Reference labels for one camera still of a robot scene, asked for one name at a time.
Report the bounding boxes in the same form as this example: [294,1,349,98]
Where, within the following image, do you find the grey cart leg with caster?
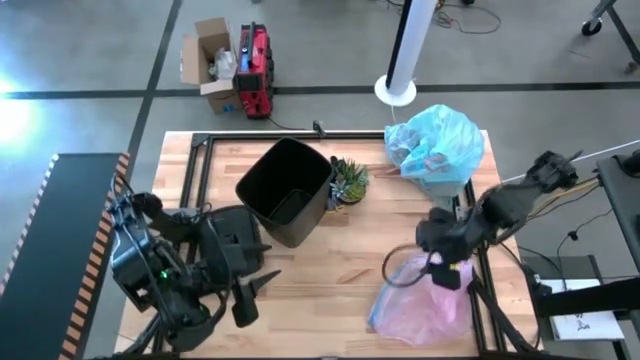
[581,0,619,37]

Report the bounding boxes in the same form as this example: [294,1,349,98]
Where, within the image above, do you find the white pillar with round base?
[373,0,439,108]

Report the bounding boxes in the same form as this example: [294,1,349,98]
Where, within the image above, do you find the open cardboard box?
[180,17,241,114]

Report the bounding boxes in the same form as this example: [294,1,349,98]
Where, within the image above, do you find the tangled floor cable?
[434,2,502,35]

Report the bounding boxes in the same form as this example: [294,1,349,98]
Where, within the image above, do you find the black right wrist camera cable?
[382,243,432,289]

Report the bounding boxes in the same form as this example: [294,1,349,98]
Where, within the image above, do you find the white paper pad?
[540,278,626,342]

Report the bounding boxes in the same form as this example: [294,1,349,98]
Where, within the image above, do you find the clear plastic packing wrap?
[209,47,239,81]

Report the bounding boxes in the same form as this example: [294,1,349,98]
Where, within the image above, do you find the black trash bin lid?
[199,204,266,276]

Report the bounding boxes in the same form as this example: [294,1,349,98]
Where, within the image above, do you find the black plastic trash bin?
[234,136,335,250]

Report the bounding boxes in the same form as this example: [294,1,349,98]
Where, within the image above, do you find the blue plastic trash bag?
[383,103,486,199]

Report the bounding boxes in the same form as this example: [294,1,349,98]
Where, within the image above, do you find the black aluminium table frame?
[114,130,546,360]

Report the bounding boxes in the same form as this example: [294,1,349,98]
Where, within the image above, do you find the black metal bar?
[537,276,640,319]

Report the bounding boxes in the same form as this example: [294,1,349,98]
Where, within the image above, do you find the succulent plant in black pot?
[327,156,371,205]

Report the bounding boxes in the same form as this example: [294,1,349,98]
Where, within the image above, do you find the red and black toolbox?
[233,20,275,120]

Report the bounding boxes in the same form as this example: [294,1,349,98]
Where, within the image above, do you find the black mat with hazard stripes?
[0,152,131,360]

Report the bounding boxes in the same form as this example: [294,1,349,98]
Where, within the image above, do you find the black side desk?
[597,149,640,261]

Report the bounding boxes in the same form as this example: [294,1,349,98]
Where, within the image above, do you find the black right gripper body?
[417,208,479,261]

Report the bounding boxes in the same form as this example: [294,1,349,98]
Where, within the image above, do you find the pink trash bag blue drawstring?
[368,247,475,347]

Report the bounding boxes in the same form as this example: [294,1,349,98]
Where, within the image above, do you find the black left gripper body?
[199,234,260,329]

